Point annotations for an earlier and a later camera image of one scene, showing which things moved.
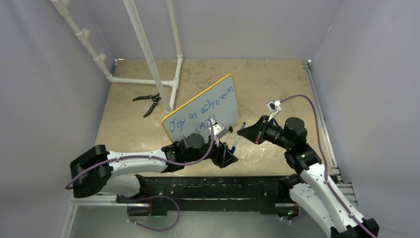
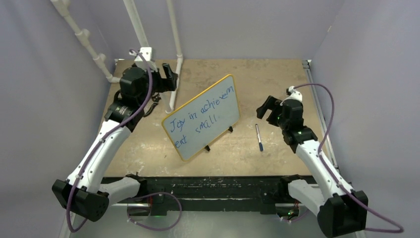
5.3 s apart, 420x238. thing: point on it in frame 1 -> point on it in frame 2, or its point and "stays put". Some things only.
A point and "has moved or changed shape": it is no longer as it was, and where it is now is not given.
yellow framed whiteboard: x=219 y=104 stays put
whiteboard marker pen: x=234 y=147 has moved or changed shape
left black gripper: x=222 y=155 -> x=165 y=84
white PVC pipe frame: x=63 y=7 stays put
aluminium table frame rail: x=347 y=186 stays put
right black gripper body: x=267 y=133 -> x=273 y=104
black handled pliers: x=155 y=98 stays put
